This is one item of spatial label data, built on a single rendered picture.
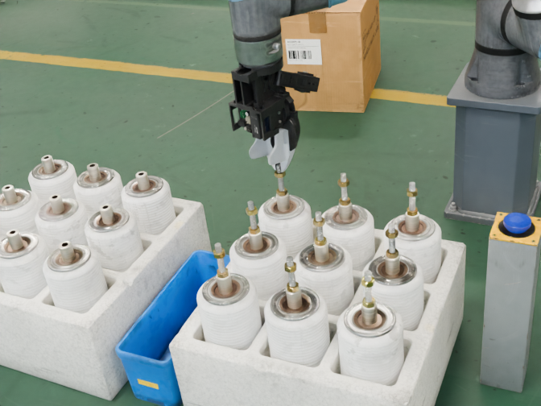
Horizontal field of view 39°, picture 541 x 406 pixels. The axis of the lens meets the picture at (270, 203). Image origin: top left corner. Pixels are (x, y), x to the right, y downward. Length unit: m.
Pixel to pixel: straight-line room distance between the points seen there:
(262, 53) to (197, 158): 0.93
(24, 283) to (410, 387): 0.70
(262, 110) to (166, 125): 1.11
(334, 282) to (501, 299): 0.26
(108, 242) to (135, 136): 0.89
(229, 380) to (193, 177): 0.87
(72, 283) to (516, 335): 0.74
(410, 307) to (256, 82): 0.42
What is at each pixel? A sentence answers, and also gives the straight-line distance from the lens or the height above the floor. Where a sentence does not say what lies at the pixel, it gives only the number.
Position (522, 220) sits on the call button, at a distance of 1.20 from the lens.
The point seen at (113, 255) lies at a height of 0.20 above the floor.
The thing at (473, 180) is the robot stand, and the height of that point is 0.10.
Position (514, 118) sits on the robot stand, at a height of 0.27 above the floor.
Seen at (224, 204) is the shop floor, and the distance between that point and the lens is 1.87.
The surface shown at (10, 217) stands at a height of 0.24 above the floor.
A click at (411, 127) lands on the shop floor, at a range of 2.13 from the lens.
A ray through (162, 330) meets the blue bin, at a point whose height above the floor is 0.05.
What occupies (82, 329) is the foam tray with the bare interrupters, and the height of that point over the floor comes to 0.17.
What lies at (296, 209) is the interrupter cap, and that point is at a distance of 1.36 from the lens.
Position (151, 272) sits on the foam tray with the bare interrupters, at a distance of 1.44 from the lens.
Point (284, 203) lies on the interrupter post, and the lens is 1.36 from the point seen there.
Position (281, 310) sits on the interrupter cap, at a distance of 1.15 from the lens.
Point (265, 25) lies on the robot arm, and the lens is 1.17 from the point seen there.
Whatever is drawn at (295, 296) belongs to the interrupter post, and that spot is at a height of 0.28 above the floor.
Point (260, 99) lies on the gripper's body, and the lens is 1.22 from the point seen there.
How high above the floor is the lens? 1.02
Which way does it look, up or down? 33 degrees down
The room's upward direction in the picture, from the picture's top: 7 degrees counter-clockwise
